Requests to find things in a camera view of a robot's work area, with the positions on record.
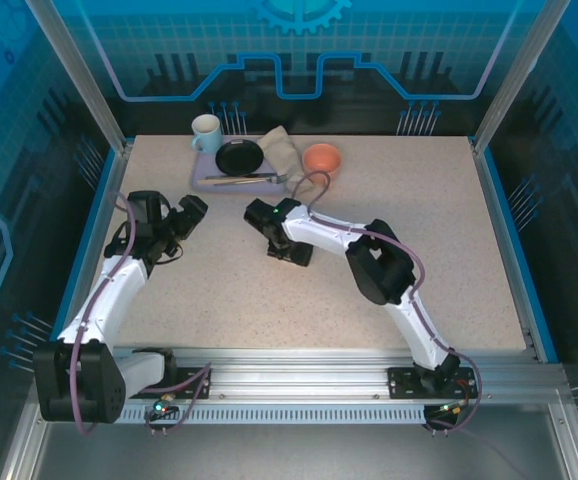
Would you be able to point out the silver fork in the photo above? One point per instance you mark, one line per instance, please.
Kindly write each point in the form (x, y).
(281, 177)

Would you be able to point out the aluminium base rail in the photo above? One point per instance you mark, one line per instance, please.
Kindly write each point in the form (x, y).
(294, 370)

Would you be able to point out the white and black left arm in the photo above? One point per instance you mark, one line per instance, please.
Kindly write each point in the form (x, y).
(114, 295)

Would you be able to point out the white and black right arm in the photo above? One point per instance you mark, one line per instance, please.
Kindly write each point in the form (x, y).
(319, 230)

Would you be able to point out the black round plate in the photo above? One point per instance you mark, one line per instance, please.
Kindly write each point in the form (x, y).
(239, 157)

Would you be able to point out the lilac serving tray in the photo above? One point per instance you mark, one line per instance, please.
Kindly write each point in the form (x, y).
(239, 189)

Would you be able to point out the grey folded cloth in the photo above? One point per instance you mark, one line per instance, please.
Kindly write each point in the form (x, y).
(281, 150)

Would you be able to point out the aluminium frame post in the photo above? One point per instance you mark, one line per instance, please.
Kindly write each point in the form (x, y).
(89, 75)
(509, 75)

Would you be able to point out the light blue mug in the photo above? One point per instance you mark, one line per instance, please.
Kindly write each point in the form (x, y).
(206, 132)

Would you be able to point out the blue printed back panel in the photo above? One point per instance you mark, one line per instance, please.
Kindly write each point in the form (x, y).
(289, 50)

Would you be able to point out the aluminium side rail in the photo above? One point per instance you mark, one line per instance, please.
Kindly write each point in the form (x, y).
(496, 200)
(100, 200)

